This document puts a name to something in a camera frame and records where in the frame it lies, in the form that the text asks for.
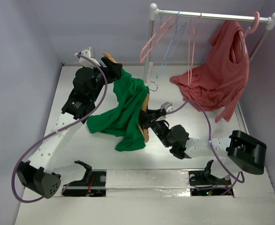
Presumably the pink thin wire hanger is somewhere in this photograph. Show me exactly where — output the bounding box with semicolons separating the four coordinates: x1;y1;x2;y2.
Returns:
188;12;202;86

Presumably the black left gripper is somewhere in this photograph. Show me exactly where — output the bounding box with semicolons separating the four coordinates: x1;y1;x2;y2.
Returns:
86;58;122;102

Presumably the wooden clothes hanger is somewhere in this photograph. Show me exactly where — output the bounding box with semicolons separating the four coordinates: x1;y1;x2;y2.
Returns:
103;52;153;143

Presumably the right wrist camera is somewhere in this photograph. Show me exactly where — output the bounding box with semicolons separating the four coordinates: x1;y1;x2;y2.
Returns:
160;102;174;113

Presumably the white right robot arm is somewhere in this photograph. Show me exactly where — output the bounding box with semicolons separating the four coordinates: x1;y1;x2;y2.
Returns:
138;109;267;184

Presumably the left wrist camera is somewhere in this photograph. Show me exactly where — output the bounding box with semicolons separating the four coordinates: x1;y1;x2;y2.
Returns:
75;46;100;68

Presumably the green t shirt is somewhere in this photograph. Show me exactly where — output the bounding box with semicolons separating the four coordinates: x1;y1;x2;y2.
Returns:
86;69;149;151

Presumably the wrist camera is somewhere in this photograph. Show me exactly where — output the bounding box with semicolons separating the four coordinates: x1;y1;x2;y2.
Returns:
160;102;174;113
75;46;100;68

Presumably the pink hanger holding red shirt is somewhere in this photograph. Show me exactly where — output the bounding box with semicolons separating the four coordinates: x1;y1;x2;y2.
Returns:
229;11;260;64

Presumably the white clothes rack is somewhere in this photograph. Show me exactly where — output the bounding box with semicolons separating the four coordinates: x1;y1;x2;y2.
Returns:
139;3;275;86

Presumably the red t shirt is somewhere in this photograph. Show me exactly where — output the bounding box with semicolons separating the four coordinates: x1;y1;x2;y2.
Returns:
170;21;249;122

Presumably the pink thick plastic hanger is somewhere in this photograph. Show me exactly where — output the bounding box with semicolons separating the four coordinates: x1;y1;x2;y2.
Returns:
139;16;176;63

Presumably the light blue wire hanger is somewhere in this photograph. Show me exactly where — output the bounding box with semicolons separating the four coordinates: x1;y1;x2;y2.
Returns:
156;10;187;79

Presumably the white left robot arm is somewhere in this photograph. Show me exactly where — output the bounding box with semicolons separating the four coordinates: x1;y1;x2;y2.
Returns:
11;54;122;203

